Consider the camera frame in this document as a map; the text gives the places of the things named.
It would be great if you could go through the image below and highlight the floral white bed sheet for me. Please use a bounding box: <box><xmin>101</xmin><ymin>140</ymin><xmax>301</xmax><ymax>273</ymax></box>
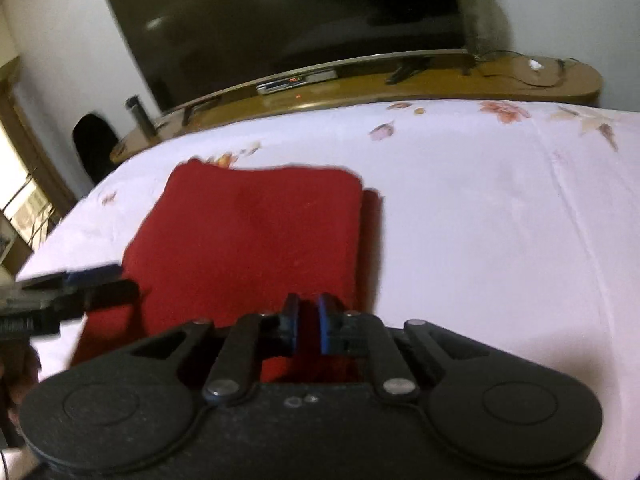
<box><xmin>15</xmin><ymin>99</ymin><xmax>640</xmax><ymax>480</ymax></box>

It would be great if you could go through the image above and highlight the person's left hand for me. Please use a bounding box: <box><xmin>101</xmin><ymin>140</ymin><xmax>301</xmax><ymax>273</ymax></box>
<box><xmin>0</xmin><ymin>341</ymin><xmax>43</xmax><ymax>413</ymax></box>

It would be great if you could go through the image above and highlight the silver set-top box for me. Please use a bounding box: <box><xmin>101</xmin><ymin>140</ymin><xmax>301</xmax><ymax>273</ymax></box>
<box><xmin>256</xmin><ymin>70</ymin><xmax>339</xmax><ymax>96</ymax></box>

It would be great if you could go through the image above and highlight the small grey cylinder speaker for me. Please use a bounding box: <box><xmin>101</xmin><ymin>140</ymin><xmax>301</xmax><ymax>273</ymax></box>
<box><xmin>124</xmin><ymin>95</ymin><xmax>154</xmax><ymax>137</ymax></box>

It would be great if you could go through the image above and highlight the wooden television stand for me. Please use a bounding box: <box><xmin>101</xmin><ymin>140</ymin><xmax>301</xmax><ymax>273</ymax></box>
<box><xmin>109</xmin><ymin>49</ymin><xmax>604</xmax><ymax>164</ymax></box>

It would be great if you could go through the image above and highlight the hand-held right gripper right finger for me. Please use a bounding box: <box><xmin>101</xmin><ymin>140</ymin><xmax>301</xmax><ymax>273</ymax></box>
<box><xmin>317</xmin><ymin>292</ymin><xmax>482</xmax><ymax>404</ymax></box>

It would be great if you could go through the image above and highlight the tall grey speaker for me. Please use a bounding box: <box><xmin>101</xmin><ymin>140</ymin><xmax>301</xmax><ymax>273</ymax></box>
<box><xmin>461</xmin><ymin>0</ymin><xmax>495</xmax><ymax>57</ymax></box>

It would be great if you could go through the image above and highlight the black flat television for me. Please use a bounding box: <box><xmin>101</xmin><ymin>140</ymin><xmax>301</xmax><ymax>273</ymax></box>
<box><xmin>102</xmin><ymin>0</ymin><xmax>476</xmax><ymax>115</ymax></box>

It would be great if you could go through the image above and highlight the red cloth garment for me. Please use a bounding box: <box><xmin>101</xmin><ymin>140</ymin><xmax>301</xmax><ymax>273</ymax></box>
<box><xmin>70</xmin><ymin>157</ymin><xmax>384</xmax><ymax>386</ymax></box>

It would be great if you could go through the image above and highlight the wooden window frame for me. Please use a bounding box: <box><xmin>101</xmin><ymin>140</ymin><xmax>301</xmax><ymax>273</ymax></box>
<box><xmin>0</xmin><ymin>55</ymin><xmax>77</xmax><ymax>266</ymax></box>

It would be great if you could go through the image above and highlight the black chair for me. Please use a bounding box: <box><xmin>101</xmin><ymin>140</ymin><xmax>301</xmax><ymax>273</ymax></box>
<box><xmin>72</xmin><ymin>113</ymin><xmax>122</xmax><ymax>187</ymax></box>

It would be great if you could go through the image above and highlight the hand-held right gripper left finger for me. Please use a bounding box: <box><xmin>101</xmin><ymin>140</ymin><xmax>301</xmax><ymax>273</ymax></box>
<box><xmin>131</xmin><ymin>292</ymin><xmax>302</xmax><ymax>406</ymax></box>

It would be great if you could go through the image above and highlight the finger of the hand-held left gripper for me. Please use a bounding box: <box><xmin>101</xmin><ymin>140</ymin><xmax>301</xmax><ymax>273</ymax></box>
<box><xmin>59</xmin><ymin>280</ymin><xmax>142</xmax><ymax>312</ymax></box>
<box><xmin>15</xmin><ymin>263</ymin><xmax>124</xmax><ymax>292</ymax></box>

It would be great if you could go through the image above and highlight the black cable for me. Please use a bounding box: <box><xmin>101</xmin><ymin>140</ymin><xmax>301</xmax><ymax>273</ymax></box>
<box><xmin>477</xmin><ymin>49</ymin><xmax>583</xmax><ymax>89</ymax></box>

